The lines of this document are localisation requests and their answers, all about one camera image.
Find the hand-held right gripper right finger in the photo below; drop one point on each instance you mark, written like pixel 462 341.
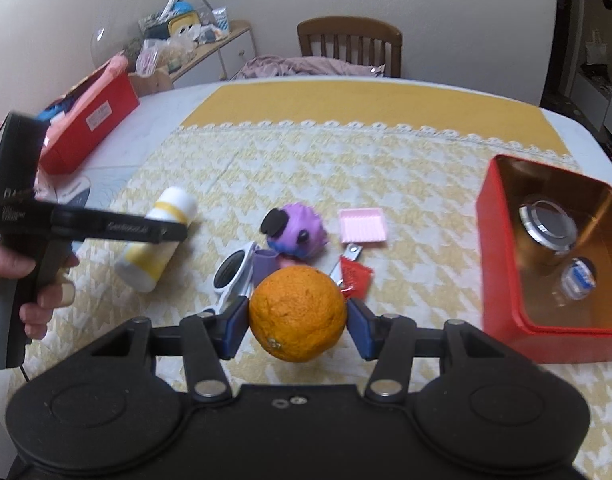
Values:
pixel 361 330

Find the blue and yellow box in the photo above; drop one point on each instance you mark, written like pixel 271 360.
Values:
pixel 182 22

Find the clear plastic bag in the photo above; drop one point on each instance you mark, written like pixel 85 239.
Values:
pixel 160 52

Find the white tote bag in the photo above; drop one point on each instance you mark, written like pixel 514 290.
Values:
pixel 597 49

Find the small purple cup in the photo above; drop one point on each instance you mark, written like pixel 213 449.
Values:
pixel 266 266

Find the small white carton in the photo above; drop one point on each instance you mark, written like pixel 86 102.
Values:
pixel 221 20

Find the yellow houndstooth tablecloth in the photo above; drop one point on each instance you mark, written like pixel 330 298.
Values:
pixel 296 170

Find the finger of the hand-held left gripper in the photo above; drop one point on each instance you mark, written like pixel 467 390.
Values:
pixel 120 227

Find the white plastic utensils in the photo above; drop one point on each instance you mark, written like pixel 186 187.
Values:
pixel 235 262

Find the wooden chair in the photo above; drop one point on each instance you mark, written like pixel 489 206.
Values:
pixel 351 27

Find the small cardboard box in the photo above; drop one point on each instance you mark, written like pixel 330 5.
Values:
pixel 153 82

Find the red paper packet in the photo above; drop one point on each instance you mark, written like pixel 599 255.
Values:
pixel 357 275

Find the long red box pink lid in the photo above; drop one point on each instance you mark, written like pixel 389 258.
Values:
pixel 85 125

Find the orange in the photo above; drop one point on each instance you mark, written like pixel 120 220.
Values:
pixel 296 310

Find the person's left hand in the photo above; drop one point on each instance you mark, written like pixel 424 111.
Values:
pixel 5 272

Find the small white side table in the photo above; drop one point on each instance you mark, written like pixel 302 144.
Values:
pixel 231 35

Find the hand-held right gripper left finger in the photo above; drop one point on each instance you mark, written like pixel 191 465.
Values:
pixel 234 327

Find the open shelf unit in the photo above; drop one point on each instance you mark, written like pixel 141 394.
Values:
pixel 593 85

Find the yellow and white bottle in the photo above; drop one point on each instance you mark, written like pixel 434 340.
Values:
pixel 148 262

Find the mauve cloth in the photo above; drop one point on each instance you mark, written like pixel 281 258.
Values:
pixel 306 66

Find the plain yellow tablecloth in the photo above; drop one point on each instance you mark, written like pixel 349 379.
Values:
pixel 366 105

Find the purple plush toy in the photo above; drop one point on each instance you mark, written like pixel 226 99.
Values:
pixel 306 225

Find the red tin box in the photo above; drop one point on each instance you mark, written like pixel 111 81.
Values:
pixel 501 280

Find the small clear jar blue label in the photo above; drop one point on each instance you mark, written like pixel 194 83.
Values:
pixel 578 279

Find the pink ribbed tray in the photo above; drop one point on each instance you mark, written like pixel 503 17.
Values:
pixel 361 227

